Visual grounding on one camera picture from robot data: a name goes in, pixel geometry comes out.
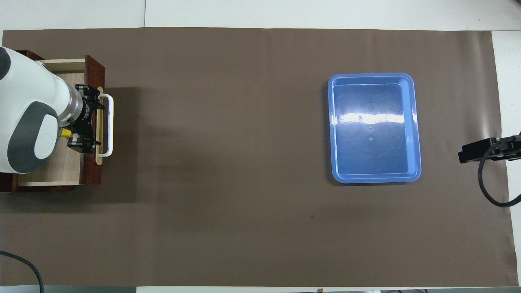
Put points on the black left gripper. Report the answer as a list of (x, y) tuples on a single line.
[(85, 112)]

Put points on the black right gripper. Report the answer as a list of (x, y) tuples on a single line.
[(508, 148)]

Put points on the yellow cube block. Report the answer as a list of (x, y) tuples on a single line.
[(66, 133)]

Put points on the dark wooden drawer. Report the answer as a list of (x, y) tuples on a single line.
[(44, 162)]

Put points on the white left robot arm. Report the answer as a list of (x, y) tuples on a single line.
[(24, 101)]

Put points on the blue plastic tray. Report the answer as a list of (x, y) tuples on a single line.
[(370, 162)]

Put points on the brown table mat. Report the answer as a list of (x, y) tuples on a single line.
[(244, 162)]

